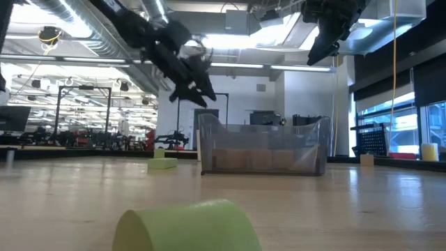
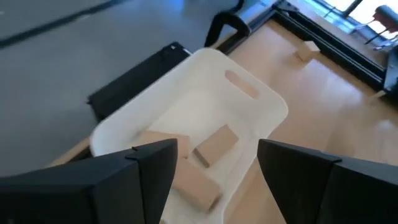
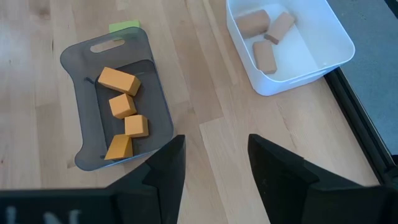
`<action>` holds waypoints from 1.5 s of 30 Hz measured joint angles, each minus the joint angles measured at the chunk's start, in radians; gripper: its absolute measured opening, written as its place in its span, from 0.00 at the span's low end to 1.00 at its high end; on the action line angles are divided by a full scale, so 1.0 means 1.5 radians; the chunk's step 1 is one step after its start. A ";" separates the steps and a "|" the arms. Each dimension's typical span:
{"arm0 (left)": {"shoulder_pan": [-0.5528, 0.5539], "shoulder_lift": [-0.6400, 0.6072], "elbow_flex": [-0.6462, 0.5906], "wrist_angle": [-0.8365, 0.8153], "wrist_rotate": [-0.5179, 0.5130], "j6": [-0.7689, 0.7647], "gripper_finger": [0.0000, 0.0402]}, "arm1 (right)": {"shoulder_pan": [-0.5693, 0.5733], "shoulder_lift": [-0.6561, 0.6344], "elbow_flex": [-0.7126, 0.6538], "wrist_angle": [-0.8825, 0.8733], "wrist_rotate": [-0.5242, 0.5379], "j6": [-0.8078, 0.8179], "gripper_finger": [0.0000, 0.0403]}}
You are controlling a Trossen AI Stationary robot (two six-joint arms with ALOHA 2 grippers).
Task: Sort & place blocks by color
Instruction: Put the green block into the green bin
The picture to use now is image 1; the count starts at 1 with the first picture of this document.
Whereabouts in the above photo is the red box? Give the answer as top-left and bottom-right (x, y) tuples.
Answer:
(387, 151), (419, 160)

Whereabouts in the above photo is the yellow cylinder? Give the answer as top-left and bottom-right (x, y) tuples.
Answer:
(420, 142), (440, 162)

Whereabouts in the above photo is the black aluminium table frame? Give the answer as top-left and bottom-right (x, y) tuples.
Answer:
(0, 148), (446, 172)

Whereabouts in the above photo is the green half-cylinder block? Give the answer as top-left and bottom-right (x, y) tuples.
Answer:
(111, 198), (263, 251)

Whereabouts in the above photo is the black monitor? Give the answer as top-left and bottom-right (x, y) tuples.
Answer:
(0, 105), (31, 132)

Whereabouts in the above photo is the black pegboard rack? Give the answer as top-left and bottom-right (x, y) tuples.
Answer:
(350, 122), (388, 158)

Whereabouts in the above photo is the thin yellow hanging cord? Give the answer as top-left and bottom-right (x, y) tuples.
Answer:
(332, 55), (339, 156)

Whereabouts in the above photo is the grey ceiling unit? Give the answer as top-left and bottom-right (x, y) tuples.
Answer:
(225, 9), (250, 35)

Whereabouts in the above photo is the long ceiling light bar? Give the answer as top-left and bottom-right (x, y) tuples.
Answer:
(0, 54), (337, 73)

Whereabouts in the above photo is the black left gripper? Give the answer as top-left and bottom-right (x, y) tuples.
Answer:
(141, 40), (217, 107)

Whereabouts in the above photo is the tall black cabinet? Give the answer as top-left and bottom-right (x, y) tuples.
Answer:
(292, 114), (330, 127)

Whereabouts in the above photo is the red machine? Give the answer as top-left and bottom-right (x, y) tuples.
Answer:
(145, 128), (156, 151)

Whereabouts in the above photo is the silver ceiling duct panel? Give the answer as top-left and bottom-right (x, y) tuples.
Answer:
(278, 0), (394, 56)

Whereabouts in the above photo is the silver ribbed ventilation duct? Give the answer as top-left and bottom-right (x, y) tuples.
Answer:
(29, 0), (164, 97)

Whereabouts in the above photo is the yellow hanging cable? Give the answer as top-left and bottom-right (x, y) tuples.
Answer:
(387, 0), (399, 157)

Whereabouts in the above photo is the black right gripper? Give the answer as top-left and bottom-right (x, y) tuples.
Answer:
(302, 0), (367, 66)

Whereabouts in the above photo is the ceiling cable reel yellow cord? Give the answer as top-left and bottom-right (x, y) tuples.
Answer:
(37, 25), (64, 47)

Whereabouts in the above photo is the black gantry frame with camera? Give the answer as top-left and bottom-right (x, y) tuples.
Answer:
(176, 91), (230, 151)

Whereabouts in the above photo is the dark grey door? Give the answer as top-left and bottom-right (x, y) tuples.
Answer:
(193, 108), (220, 132)

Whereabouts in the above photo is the grey translucent plastic bin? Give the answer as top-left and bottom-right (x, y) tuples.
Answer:
(197, 112), (331, 176)

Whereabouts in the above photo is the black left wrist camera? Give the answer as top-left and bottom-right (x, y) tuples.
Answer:
(156, 20), (193, 48)

